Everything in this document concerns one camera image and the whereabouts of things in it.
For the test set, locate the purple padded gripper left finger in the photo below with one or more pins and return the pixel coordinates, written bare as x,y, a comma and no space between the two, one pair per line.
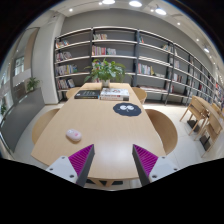
74,168

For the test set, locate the stack of white books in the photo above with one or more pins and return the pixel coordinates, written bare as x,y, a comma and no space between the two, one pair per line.
115,94

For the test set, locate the wooden side chair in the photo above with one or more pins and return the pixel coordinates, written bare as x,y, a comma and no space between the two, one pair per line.
210,134
198,111

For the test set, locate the small plant on ledge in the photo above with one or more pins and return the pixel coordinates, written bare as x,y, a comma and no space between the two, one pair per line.
32,84

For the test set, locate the green potted plant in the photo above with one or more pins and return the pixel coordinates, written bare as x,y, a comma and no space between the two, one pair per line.
104,71

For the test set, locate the grey wall bookshelf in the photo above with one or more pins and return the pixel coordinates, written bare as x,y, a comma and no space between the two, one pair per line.
167,72

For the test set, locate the wooden chair near right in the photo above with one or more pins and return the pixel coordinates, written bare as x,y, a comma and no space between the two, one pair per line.
165,128

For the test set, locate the wooden side chair back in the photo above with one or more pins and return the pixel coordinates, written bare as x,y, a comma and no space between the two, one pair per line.
198,111

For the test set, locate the wooden side chair front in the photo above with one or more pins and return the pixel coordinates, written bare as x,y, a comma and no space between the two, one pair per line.
210,134

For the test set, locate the wooden chair near left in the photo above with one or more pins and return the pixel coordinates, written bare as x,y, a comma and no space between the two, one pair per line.
42,123

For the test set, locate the wooden chair far right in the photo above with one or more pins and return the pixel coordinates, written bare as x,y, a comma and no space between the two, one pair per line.
140,93

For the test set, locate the dark round mouse pad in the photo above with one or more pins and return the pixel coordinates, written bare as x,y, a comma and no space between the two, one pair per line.
127,109

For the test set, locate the wooden chair far left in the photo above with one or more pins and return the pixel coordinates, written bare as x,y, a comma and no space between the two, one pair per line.
71,92

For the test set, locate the black book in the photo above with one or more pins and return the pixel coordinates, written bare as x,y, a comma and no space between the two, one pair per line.
87,94

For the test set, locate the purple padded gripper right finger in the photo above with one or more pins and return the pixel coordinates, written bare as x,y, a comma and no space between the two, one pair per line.
150,167

